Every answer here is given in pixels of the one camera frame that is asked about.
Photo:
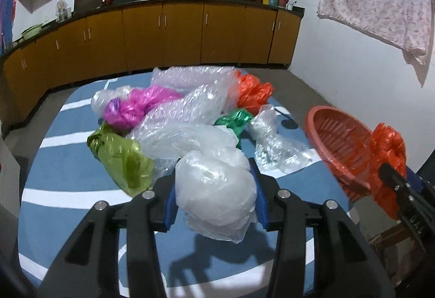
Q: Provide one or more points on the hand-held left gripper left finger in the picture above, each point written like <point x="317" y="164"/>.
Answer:
<point x="170" y="204"/>

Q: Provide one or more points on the red plastic basket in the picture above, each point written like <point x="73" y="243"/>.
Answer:
<point x="336" y="145"/>

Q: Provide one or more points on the orange plastic bag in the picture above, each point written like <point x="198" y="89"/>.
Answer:
<point x="387" y="145"/>
<point x="253" y="92"/>

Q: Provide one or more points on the dark green plastic bag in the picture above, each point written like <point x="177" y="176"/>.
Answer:
<point x="234" y="119"/>

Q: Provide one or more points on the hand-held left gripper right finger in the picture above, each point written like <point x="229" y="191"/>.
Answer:
<point x="261" y="204"/>

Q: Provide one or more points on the small white cup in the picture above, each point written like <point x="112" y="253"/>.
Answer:
<point x="290" y="7"/>

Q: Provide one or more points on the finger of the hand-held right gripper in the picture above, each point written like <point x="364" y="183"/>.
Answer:
<point x="394" y="182"/>

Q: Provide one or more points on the yellow-green plastic bag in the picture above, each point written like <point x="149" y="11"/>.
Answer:
<point x="125" y="162"/>

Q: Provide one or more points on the clear crinkled plastic bag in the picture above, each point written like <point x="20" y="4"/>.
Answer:
<point x="272" y="145"/>

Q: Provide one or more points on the large bubble wrap sheet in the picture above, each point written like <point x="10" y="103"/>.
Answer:
<point x="190" y="79"/>
<point x="183" y="108"/>

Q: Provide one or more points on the wooden chair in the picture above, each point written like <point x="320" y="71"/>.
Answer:
<point x="390" y="239"/>

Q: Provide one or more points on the small clear plastic bag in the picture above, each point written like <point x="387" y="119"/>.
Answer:
<point x="101" y="99"/>

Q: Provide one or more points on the large clear plastic bag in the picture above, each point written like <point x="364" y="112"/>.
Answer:
<point x="190" y="141"/>

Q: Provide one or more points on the laptop on counter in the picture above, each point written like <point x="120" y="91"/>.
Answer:
<point x="88" y="0"/>

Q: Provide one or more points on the blue hanging garment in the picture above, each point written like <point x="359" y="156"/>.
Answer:
<point x="6" y="23"/>

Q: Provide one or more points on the magenta plastic bag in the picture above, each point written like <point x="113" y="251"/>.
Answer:
<point x="132" y="108"/>

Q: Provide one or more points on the white translucent plastic bag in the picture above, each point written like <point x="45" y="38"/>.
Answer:
<point x="217" y="192"/>

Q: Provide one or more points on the blue white striped tablecloth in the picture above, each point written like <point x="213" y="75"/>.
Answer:
<point x="68" y="182"/>

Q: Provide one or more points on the wooden lower kitchen cabinets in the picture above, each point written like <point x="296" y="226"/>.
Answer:
<point x="183" y="36"/>

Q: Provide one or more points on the clear glass jar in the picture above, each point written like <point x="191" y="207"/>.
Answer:
<point x="63" y="11"/>

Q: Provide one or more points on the green enamel basin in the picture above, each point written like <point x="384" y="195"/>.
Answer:
<point x="31" y="32"/>

